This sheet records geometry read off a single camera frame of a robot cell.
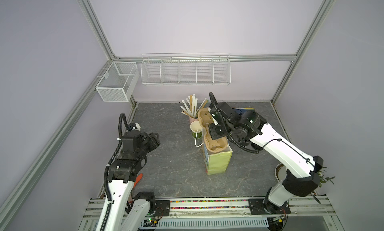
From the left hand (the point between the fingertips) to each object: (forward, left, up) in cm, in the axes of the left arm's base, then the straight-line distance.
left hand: (154, 138), depth 72 cm
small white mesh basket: (+48, +31, -2) cm, 57 cm away
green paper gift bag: (-11, -30, -7) cm, 32 cm away
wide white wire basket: (+48, -17, +6) cm, 52 cm away
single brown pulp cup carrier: (-5, -30, -1) cm, 30 cm away
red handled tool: (-11, +13, -24) cm, 29 cm away
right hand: (0, -28, +5) cm, 28 cm away
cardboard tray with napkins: (+35, -63, -22) cm, 75 cm away
